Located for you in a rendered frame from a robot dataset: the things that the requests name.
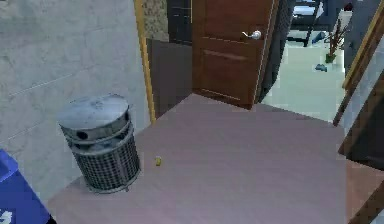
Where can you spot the small yellow object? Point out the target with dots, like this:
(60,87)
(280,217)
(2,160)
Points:
(158,161)

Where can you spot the brown wooden room door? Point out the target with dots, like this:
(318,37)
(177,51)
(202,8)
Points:
(226,60)

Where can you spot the grey metal mesh bin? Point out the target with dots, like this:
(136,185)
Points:
(100,146)

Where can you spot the small blue object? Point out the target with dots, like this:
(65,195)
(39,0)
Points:
(321,67)

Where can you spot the black table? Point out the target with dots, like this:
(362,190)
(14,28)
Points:
(306,20)

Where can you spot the red house plant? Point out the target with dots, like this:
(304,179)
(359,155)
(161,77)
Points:
(335,41)

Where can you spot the blue box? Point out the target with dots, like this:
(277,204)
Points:
(16,196)

